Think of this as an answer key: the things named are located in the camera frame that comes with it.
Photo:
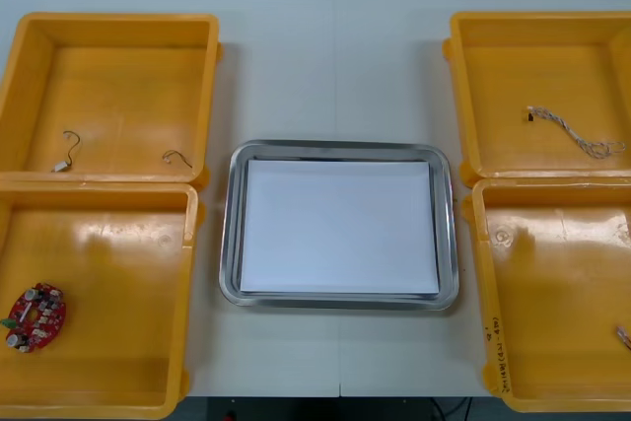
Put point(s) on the steel tray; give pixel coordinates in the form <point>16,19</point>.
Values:
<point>231,224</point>

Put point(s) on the short harness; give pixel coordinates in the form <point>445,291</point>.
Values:
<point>166,160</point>
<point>60,167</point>

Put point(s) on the round red circuit board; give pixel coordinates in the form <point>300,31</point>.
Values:
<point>34,315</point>

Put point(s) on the white paper sheet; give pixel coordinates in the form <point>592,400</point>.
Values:
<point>340,229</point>

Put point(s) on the yellow-orange plastic bin with handwriting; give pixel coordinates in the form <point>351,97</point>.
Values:
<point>557,293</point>

